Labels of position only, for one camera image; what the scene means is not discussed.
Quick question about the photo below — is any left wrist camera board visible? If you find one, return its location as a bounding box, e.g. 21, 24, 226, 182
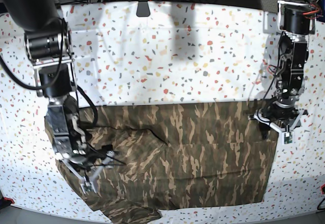
282, 132, 294, 145

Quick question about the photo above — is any red clamp right corner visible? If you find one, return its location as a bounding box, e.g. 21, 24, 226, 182
320, 184, 325, 195

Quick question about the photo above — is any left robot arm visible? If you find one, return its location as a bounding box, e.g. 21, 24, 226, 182
250, 0, 321, 144

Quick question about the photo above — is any red clamp left corner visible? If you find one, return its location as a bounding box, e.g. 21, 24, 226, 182
4, 198, 14, 205

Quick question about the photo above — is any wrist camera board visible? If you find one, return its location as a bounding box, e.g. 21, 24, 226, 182
282, 132, 294, 145
80, 180, 98, 194

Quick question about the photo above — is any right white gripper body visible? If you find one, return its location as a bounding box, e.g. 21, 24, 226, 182
61, 150, 119, 186

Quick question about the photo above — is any terrazzo pattern table cloth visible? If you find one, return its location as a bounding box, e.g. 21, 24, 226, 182
1, 2, 324, 223

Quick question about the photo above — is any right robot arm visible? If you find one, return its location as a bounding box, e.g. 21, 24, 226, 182
1, 0, 122, 191

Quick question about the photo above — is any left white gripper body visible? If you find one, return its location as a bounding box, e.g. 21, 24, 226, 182
250, 109, 307, 133

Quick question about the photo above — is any red clamp corner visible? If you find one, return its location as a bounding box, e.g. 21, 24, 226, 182
4, 198, 14, 205
320, 184, 325, 195

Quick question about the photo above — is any camouflage T-shirt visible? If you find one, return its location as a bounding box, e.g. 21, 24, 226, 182
56, 101, 278, 223

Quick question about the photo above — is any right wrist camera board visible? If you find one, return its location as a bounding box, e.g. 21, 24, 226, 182
80, 180, 98, 194

